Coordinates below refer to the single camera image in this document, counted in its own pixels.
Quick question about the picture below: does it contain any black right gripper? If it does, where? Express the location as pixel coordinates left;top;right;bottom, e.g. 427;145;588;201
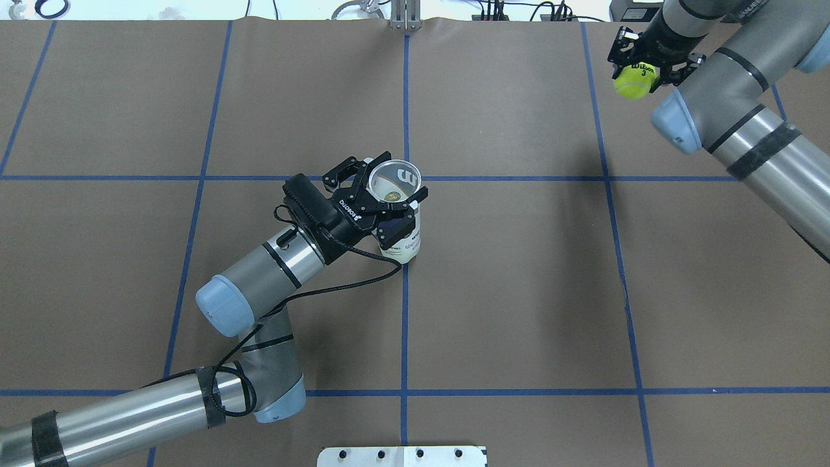
607;10;706;88

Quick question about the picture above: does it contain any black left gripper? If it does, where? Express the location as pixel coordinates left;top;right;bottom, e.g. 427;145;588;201
322;151;428;260

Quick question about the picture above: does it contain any clear tennis ball tube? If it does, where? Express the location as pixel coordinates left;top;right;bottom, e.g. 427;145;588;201
368;160;421;264

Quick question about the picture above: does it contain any Wilson tennis ball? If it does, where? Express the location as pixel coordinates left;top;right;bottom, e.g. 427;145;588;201
613;62;660;100

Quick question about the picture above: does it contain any Roland Garros tennis ball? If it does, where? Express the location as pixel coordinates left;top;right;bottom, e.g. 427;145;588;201
379;188;406;203

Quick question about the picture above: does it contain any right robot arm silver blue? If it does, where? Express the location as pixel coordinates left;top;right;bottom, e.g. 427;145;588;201
608;1;829;259

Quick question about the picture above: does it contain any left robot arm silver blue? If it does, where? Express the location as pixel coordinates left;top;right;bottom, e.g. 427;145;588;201
2;152;428;466

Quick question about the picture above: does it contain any brown paper table mat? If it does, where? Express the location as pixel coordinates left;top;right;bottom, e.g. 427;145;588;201
2;18;828;466

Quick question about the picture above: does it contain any blue tape roll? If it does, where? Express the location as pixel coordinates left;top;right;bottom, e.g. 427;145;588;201
34;0;71;20

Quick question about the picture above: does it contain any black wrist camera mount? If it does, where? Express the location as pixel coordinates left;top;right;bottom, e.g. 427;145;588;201
283;173;344;264

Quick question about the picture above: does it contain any aluminium frame post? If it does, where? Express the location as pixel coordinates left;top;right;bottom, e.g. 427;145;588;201
389;0;421;32

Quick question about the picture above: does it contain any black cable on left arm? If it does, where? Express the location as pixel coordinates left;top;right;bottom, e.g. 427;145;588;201
146;204;404;417

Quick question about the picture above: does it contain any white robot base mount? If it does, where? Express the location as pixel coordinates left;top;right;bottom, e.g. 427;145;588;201
316;444;489;466

